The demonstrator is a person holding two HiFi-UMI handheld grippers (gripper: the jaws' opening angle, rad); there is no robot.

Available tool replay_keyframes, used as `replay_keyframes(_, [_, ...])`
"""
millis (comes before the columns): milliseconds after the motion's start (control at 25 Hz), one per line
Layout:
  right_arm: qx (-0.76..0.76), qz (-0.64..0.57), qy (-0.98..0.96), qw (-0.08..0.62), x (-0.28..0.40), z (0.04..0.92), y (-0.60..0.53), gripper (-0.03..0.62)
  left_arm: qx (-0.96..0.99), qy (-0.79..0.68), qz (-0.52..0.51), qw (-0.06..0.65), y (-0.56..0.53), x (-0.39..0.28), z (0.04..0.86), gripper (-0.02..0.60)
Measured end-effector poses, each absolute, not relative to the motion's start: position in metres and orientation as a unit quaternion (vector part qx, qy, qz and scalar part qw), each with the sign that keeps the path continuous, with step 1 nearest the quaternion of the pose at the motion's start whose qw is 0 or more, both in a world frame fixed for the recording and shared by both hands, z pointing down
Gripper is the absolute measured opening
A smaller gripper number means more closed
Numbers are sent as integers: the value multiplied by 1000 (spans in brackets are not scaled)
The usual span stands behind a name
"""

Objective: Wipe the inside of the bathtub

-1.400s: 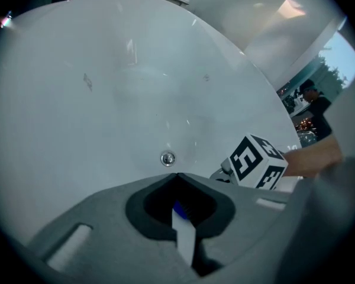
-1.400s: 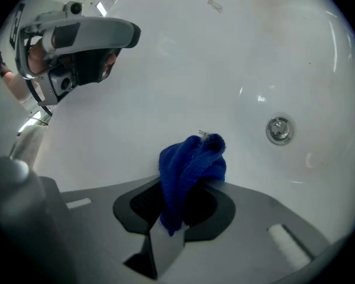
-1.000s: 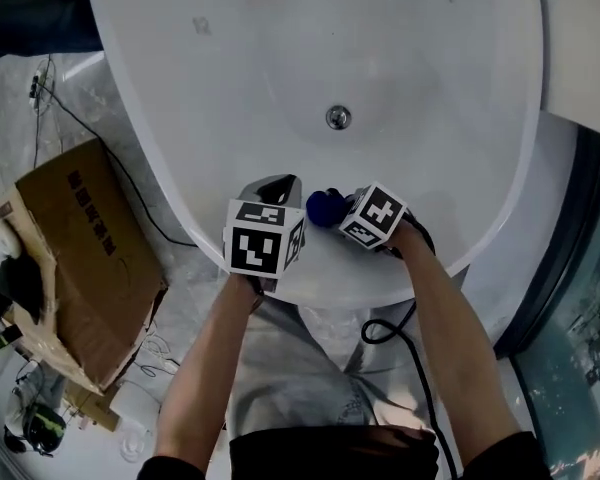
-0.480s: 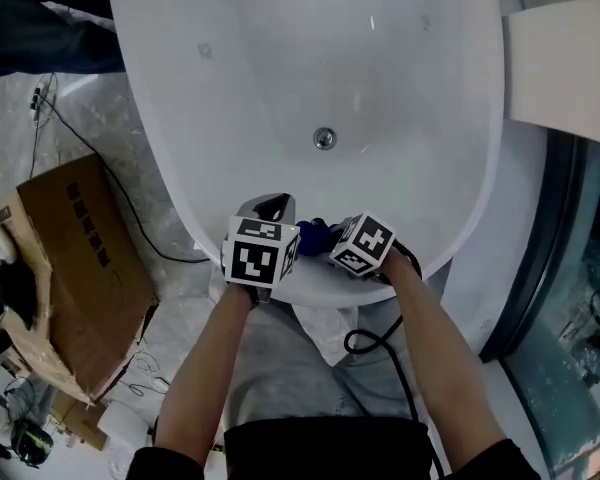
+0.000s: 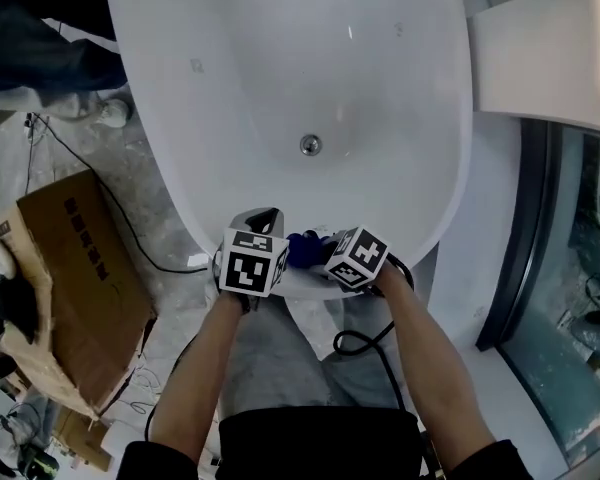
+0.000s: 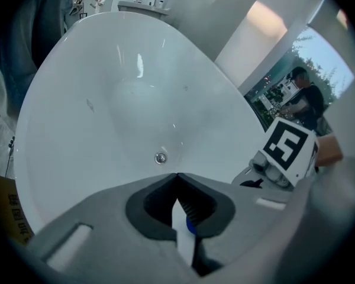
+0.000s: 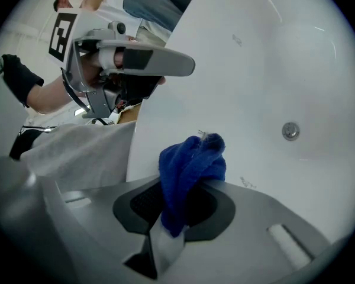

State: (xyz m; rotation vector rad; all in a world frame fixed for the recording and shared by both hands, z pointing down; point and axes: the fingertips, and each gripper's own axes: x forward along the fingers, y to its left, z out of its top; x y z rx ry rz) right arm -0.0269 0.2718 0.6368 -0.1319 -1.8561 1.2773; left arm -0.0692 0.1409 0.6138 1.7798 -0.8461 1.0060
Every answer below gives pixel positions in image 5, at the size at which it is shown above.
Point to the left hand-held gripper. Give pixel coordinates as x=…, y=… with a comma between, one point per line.
x=252, y=268

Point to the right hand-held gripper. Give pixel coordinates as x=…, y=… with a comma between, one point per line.
x=357, y=258

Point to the blue cloth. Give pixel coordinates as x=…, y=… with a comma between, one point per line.
x=302, y=250

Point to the white oval bathtub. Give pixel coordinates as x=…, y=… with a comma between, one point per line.
x=280, y=68

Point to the person's left forearm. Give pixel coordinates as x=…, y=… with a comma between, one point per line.
x=195, y=368

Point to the person's right forearm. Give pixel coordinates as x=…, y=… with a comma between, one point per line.
x=440, y=358

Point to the round metal drain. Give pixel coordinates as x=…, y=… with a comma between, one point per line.
x=311, y=145

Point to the person's grey trousers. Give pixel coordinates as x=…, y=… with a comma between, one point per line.
x=280, y=368

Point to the brown cardboard box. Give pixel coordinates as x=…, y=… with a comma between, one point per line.
x=95, y=278

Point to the person's black shirt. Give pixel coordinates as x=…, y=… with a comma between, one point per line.
x=320, y=448

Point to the black framed window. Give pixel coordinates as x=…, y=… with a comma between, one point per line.
x=555, y=343

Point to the black bag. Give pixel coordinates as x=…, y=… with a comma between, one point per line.
x=15, y=308

